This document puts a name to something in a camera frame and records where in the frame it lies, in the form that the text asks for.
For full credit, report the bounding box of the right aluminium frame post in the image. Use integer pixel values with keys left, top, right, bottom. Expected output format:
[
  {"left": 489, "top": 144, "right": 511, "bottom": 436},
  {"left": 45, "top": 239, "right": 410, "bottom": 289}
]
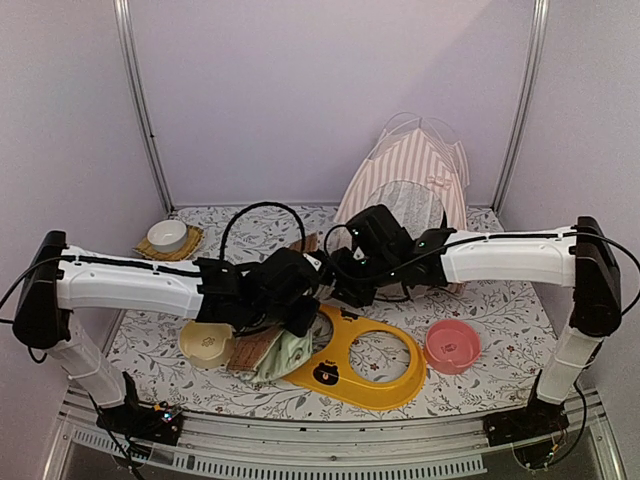
[{"left": 491, "top": 0, "right": 550, "bottom": 215}]

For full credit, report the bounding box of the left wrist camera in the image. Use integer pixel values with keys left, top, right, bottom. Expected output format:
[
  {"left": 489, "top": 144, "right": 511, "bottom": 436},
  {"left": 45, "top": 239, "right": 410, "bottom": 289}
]
[{"left": 303, "top": 253, "right": 326, "bottom": 272}]

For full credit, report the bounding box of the pink pet bowl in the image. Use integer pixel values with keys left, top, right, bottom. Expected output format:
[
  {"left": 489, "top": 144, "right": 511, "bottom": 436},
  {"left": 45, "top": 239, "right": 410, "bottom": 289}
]
[{"left": 424, "top": 319, "right": 482, "bottom": 375}]

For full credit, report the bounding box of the left aluminium frame post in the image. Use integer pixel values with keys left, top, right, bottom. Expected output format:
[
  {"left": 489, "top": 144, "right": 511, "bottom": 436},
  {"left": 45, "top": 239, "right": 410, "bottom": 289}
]
[{"left": 113, "top": 0, "right": 175, "bottom": 214}]

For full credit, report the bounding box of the brown checkered mat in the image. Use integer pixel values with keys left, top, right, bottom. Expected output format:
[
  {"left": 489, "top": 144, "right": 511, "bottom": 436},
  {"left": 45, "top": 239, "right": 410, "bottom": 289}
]
[{"left": 226, "top": 233, "right": 319, "bottom": 384}]

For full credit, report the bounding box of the aluminium frame post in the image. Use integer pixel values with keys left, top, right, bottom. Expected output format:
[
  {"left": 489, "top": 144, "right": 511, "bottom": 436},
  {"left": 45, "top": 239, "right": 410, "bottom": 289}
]
[
  {"left": 491, "top": 0, "right": 550, "bottom": 215},
  {"left": 113, "top": 0, "right": 175, "bottom": 214}
]

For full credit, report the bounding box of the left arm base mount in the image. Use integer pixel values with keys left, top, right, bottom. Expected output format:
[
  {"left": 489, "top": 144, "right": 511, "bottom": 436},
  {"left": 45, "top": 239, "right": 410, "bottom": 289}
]
[{"left": 96, "top": 372, "right": 184, "bottom": 446}]

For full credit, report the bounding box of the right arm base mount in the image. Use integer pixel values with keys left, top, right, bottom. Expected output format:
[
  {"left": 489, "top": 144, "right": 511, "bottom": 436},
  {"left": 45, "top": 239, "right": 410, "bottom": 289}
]
[{"left": 482, "top": 395, "right": 569, "bottom": 446}]

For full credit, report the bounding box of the pink striped pet tent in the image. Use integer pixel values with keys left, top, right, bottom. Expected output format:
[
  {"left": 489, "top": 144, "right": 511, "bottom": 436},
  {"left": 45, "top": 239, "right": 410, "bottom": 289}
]
[{"left": 328, "top": 128, "right": 467, "bottom": 290}]

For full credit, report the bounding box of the white ceramic bowl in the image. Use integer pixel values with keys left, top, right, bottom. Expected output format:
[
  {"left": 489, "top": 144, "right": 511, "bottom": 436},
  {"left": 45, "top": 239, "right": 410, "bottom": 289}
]
[{"left": 146, "top": 219, "right": 188, "bottom": 253}]

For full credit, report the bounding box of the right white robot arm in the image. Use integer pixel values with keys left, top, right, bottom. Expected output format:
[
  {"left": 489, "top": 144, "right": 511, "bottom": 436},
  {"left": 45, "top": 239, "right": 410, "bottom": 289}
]
[{"left": 325, "top": 205, "right": 630, "bottom": 436}]

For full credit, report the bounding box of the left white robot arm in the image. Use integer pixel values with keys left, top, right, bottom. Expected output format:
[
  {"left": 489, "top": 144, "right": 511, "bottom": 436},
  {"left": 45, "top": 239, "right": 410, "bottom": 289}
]
[{"left": 1, "top": 230, "right": 324, "bottom": 434}]

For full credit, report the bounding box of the white tent pole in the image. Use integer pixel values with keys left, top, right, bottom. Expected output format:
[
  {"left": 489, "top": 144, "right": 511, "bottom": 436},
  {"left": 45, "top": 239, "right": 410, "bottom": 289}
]
[{"left": 371, "top": 111, "right": 471, "bottom": 192}]

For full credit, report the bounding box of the front aluminium rail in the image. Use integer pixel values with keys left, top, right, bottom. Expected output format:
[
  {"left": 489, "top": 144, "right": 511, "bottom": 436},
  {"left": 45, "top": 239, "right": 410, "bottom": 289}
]
[{"left": 44, "top": 389, "right": 628, "bottom": 479}]

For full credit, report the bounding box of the yellow double bowl holder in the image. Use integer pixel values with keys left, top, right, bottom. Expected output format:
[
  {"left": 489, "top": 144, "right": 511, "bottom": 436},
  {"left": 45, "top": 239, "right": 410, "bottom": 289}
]
[{"left": 284, "top": 305, "right": 427, "bottom": 411}]

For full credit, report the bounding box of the cream pet bowl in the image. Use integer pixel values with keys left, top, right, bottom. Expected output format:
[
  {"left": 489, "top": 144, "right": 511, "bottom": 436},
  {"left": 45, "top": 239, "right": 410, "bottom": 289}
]
[{"left": 179, "top": 320, "right": 235, "bottom": 369}]

